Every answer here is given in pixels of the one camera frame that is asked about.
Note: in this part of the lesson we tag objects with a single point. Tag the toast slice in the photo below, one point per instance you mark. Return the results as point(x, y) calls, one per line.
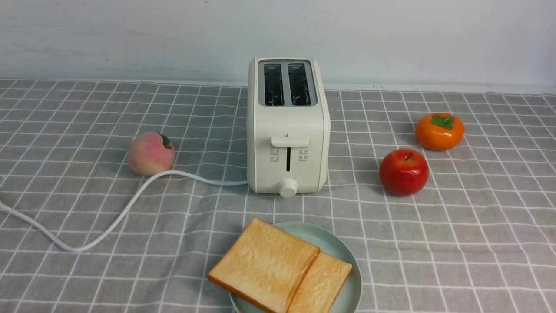
point(321, 285)
point(265, 266)

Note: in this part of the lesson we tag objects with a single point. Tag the white two-slot toaster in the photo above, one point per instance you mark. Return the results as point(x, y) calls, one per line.
point(288, 127)

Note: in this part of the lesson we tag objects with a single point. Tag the light green round plate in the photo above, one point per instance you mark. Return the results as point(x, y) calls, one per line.
point(349, 295)

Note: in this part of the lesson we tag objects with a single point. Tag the red apple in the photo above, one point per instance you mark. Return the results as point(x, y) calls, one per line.
point(403, 172)

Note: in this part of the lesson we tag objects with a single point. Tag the pink peach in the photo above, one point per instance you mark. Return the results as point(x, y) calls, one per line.
point(150, 154)

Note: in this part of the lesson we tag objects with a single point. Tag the orange persimmon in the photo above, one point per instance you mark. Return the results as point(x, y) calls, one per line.
point(439, 131)

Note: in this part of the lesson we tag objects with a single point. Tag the grey checked tablecloth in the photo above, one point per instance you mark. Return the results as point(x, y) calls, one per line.
point(479, 236)

